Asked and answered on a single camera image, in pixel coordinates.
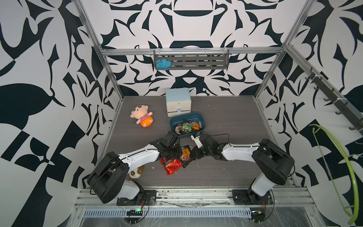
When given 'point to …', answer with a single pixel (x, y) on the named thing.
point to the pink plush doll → (140, 112)
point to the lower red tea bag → (172, 165)
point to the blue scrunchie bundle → (162, 64)
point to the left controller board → (139, 212)
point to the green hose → (344, 207)
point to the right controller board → (257, 216)
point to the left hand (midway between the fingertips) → (181, 150)
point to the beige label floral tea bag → (177, 130)
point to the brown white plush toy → (136, 173)
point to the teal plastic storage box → (193, 117)
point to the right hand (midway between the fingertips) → (190, 149)
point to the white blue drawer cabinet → (179, 101)
